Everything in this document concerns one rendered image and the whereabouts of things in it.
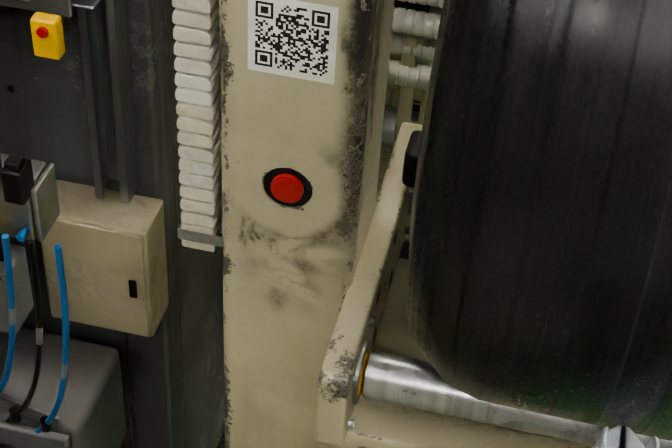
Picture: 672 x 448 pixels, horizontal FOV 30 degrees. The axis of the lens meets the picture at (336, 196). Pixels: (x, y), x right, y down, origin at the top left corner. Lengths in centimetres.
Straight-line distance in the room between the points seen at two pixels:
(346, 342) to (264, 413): 24
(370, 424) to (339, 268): 15
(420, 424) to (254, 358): 20
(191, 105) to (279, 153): 9
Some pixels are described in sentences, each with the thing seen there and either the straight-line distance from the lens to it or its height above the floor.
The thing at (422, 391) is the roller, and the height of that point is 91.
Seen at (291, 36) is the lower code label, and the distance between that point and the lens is 103.
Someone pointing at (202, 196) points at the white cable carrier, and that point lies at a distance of 118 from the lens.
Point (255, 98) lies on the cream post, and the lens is 108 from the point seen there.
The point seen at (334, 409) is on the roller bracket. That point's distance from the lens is 115.
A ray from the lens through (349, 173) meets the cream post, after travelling 110.
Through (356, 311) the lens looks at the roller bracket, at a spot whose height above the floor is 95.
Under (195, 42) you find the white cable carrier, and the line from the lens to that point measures 108.
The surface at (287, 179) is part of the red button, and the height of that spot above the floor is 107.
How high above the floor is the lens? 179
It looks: 40 degrees down
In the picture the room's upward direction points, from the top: 4 degrees clockwise
